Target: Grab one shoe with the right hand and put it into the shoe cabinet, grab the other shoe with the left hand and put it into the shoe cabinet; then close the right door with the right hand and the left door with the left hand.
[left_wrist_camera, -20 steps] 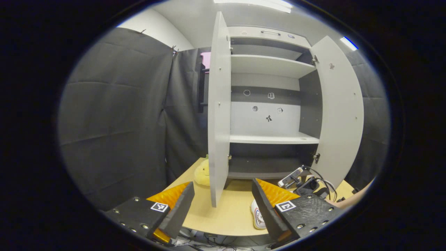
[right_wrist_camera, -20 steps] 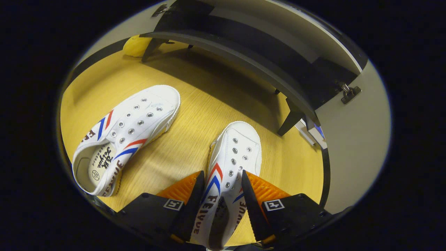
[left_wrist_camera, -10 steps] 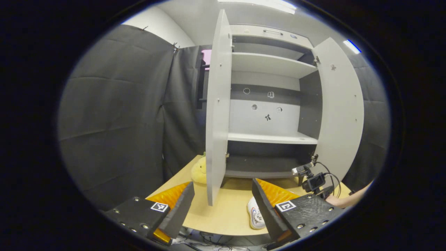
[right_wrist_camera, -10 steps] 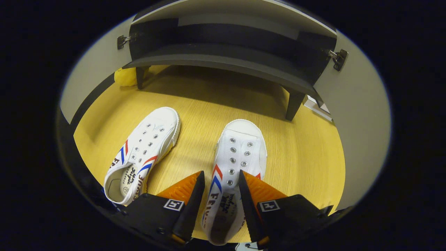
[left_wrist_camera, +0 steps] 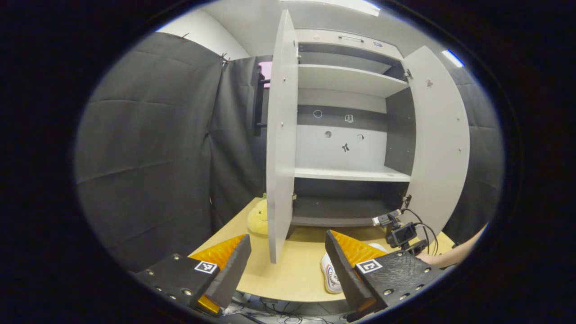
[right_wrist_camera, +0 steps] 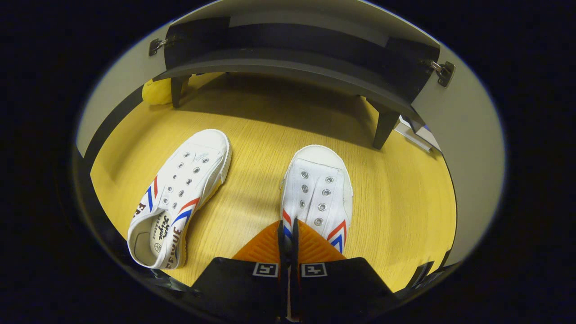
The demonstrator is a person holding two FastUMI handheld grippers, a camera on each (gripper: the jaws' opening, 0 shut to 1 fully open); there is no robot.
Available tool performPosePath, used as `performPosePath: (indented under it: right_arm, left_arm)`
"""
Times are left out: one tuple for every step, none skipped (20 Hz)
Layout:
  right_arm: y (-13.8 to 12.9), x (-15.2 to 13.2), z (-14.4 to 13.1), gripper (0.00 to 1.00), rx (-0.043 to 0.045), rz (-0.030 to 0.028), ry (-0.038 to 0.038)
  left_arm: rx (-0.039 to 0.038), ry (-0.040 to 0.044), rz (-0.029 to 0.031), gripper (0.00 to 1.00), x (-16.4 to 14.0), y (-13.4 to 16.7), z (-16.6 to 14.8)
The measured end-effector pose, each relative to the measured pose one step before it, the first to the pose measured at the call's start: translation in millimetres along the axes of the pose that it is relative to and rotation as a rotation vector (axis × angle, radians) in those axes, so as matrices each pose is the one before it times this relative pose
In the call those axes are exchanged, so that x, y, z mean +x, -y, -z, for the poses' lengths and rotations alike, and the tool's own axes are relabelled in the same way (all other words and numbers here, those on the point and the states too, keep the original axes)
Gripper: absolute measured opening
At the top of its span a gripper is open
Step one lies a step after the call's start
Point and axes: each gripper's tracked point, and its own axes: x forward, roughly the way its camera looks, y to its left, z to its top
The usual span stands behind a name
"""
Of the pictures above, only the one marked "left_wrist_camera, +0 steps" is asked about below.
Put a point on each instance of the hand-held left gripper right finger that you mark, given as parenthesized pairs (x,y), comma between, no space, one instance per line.
(344,274)

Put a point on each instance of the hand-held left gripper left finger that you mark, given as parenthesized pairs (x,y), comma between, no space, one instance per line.
(229,274)

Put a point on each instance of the white cabinet door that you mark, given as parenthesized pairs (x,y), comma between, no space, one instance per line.
(281,135)
(443,135)

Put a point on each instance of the white shoe cabinet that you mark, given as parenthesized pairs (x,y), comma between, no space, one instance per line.
(342,78)

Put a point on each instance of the yellow plush toy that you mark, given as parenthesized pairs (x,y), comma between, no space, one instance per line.
(258,218)

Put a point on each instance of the small ceiling light panel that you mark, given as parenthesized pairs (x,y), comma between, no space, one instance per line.
(452,57)

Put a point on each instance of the long ceiling light panel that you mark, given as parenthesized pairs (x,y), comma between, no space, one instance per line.
(342,4)

